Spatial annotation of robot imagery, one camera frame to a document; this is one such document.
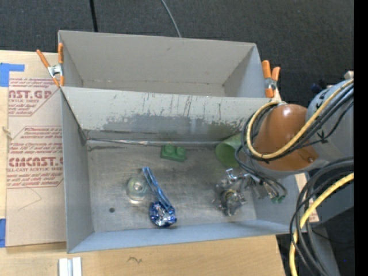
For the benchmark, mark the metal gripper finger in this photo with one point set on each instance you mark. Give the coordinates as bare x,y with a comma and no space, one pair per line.
230,201
231,178

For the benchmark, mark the green plastic cup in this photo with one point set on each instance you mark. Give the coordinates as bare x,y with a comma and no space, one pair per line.
227,152

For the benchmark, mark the green toy brick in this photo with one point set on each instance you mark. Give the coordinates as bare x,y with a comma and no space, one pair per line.
172,152

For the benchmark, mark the blue foil wrapper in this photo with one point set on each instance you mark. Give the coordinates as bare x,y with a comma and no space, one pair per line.
162,211

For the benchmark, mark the grey metal bin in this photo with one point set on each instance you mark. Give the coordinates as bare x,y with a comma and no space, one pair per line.
184,114

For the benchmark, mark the brown cardboard board, red print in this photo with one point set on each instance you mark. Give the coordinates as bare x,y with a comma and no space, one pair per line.
34,183

